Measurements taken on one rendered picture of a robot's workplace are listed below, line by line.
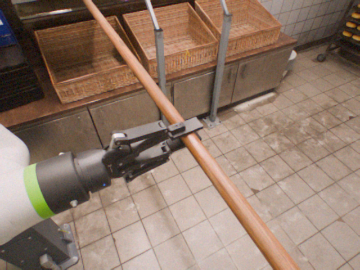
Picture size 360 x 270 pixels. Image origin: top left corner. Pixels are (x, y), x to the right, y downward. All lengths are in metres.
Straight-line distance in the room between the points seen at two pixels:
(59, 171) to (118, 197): 1.39
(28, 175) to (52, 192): 0.05
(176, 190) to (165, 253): 0.43
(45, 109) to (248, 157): 1.51
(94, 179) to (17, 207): 0.11
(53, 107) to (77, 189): 1.28
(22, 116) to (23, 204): 1.29
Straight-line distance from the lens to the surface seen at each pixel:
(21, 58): 1.70
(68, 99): 1.64
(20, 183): 0.43
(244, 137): 2.13
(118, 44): 0.77
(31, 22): 1.94
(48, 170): 0.42
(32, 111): 1.69
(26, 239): 1.35
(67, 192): 0.41
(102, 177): 0.42
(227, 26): 1.70
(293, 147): 2.21
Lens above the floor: 1.55
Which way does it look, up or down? 48 degrees down
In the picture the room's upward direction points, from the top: straight up
